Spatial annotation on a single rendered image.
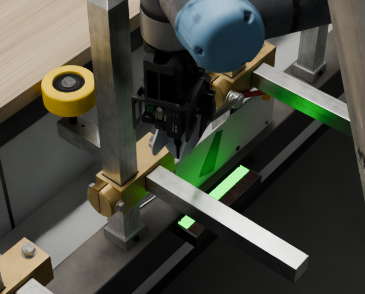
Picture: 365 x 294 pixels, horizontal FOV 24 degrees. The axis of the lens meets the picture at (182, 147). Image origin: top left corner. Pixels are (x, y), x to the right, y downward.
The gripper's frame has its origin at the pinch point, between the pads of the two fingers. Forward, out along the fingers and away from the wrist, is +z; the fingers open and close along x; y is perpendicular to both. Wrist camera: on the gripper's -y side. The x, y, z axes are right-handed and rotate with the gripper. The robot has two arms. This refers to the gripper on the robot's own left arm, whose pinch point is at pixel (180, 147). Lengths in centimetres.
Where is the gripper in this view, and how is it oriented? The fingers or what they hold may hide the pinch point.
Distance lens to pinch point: 112.1
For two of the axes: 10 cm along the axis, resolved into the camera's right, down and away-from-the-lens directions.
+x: 9.4, 2.4, -2.4
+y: -3.4, 6.6, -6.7
